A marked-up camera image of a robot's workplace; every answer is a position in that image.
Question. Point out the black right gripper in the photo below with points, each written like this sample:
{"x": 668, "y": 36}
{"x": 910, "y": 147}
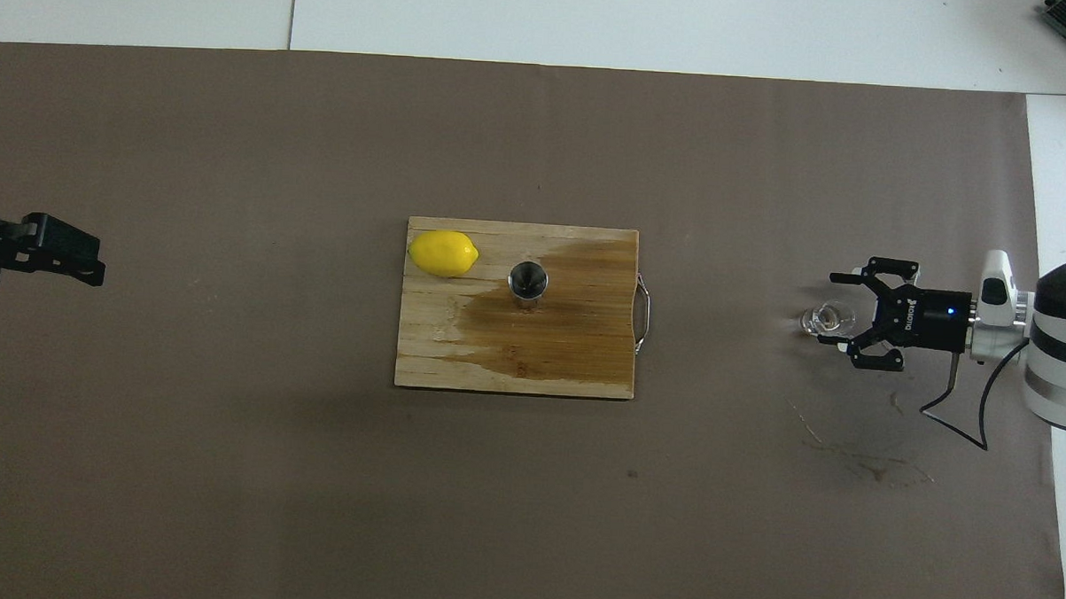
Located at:
{"x": 936, "y": 321}

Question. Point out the small clear glass cup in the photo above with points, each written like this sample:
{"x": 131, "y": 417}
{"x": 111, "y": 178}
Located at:
{"x": 823, "y": 319}

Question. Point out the steel double jigger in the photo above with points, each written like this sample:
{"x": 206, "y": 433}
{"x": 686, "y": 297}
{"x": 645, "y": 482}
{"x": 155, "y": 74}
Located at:
{"x": 528, "y": 282}

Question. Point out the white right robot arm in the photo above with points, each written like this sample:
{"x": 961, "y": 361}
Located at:
{"x": 1063, "y": 353}

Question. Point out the wooden cutting board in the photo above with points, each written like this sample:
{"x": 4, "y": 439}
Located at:
{"x": 566, "y": 354}

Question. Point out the yellow lemon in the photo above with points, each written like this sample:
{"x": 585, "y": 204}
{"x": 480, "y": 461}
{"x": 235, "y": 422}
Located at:
{"x": 443, "y": 253}

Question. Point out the brown paper table mat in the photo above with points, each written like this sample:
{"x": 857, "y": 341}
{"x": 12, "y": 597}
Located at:
{"x": 526, "y": 512}

